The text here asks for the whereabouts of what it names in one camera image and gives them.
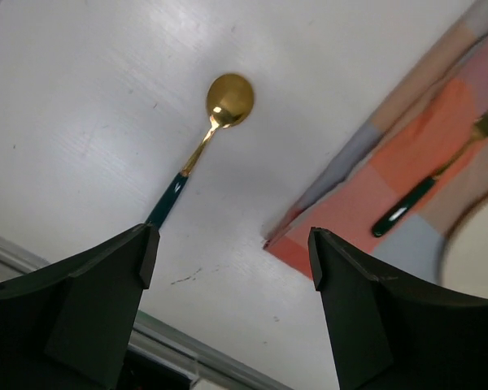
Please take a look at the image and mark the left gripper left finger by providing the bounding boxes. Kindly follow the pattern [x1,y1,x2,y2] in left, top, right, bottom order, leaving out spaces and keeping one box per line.
[0,224,159,389]

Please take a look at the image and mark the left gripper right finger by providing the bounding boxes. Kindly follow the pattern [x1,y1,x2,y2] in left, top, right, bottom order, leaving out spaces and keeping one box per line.
[308,228,488,389]

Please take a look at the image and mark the cream ceramic plate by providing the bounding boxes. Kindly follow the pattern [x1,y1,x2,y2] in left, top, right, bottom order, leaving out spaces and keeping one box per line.
[439,194,488,295]

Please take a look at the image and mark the orange blue checkered cloth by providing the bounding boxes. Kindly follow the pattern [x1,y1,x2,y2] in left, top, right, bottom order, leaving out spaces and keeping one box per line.
[264,1,488,282]

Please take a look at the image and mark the gold fork green handle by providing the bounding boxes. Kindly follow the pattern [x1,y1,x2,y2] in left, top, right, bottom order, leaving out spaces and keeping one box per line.
[370,110,488,238]

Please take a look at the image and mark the gold spoon green handle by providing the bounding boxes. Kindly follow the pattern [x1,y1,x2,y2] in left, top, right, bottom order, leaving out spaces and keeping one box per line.
[146,73,255,228]

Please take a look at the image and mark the aluminium front rail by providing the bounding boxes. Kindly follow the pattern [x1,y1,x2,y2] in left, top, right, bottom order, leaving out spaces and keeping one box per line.
[0,237,288,389]

